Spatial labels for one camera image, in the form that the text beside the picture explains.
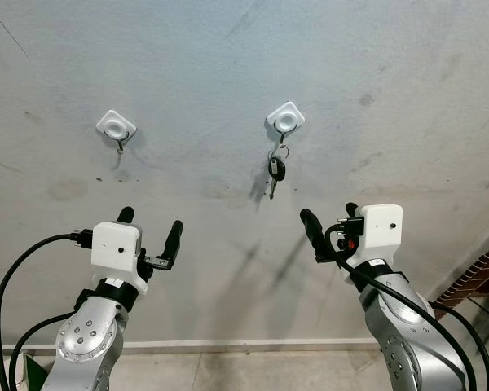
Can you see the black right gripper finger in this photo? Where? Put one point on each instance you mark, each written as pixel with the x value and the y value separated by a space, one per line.
pixel 352 208
pixel 312 228

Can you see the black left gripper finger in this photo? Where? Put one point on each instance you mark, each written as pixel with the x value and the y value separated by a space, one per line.
pixel 174 238
pixel 125 215

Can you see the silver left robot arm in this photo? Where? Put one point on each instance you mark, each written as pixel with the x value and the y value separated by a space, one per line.
pixel 90 334

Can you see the red brick ledge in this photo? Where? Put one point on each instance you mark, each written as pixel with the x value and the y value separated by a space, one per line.
pixel 473 273

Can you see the green flat item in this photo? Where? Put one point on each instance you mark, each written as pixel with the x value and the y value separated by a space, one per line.
pixel 34 373

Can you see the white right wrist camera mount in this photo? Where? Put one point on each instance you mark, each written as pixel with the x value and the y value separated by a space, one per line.
pixel 379 228

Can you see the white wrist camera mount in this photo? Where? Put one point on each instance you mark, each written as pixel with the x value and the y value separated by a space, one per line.
pixel 379 228
pixel 114 244

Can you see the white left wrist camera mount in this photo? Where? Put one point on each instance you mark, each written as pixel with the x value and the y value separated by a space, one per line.
pixel 114 244

